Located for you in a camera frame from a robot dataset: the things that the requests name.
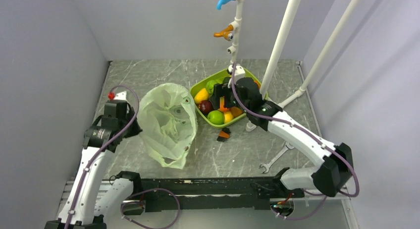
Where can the light green plastic bag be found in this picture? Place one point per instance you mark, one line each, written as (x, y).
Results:
(169, 123)

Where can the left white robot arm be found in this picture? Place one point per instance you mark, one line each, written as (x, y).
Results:
(82, 209)

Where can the brown kiwi fruit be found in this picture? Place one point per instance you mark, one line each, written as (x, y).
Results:
(236, 112)

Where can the yellow mango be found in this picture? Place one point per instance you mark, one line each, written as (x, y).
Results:
(202, 95)
(228, 117)

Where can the dark green avocado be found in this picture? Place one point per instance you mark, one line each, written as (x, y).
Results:
(226, 80)

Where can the silver wrench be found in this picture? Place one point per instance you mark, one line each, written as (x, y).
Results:
(266, 166)

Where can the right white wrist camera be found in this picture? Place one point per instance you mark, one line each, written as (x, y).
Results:
(238, 73)

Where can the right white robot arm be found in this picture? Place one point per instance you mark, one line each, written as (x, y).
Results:
(332, 163)

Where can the orange faucet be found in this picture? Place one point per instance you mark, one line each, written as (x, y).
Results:
(226, 33)

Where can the wrinkled light green fruit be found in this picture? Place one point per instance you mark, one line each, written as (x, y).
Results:
(210, 86)

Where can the green plastic basket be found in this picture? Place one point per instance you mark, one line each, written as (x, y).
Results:
(219, 78)

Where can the yellow mango front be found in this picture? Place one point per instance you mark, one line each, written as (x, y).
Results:
(228, 117)

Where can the orange black small tool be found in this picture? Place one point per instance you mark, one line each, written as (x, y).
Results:
(224, 135)

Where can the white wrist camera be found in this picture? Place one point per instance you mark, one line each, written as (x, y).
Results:
(120, 96)
(238, 73)

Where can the dark purple mangosteen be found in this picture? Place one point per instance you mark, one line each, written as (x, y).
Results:
(205, 107)

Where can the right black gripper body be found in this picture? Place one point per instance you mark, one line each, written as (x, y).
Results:
(221, 90)

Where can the yellow mango left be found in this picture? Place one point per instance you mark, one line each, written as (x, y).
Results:
(202, 95)

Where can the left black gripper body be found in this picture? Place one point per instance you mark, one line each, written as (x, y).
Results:
(133, 129)

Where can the white pipe with faucets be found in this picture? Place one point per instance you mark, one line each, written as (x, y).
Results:
(237, 23)

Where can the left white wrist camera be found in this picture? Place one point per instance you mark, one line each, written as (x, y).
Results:
(120, 96)

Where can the white pvc pipe frame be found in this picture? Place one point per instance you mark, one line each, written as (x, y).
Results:
(281, 38)

